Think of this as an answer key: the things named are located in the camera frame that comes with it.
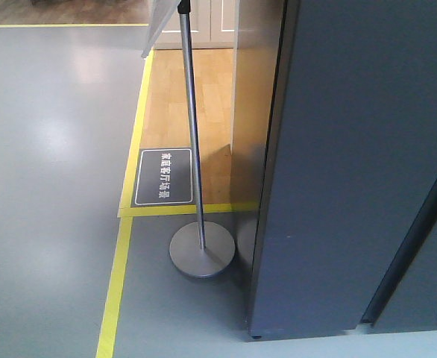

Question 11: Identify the dark grey fridge body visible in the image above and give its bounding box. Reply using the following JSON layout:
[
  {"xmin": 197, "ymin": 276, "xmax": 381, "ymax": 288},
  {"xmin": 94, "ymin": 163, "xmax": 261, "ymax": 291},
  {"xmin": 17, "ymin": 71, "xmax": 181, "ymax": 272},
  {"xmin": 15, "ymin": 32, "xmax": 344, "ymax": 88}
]
[{"xmin": 248, "ymin": 1, "xmax": 437, "ymax": 339}]

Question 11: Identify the sign stand pole base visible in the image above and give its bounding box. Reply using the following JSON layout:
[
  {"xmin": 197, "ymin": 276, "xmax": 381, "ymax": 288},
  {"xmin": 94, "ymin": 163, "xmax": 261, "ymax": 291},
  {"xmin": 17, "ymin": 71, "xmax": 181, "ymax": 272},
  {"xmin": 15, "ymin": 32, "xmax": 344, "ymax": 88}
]
[{"xmin": 139, "ymin": 0, "xmax": 237, "ymax": 279}]

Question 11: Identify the dark floor label sign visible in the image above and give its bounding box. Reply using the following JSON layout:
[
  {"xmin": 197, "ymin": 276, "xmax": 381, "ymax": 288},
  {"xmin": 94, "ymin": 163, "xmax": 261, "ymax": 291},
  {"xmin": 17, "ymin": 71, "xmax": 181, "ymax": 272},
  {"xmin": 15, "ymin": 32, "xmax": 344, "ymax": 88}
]
[{"xmin": 131, "ymin": 148, "xmax": 193, "ymax": 207}]

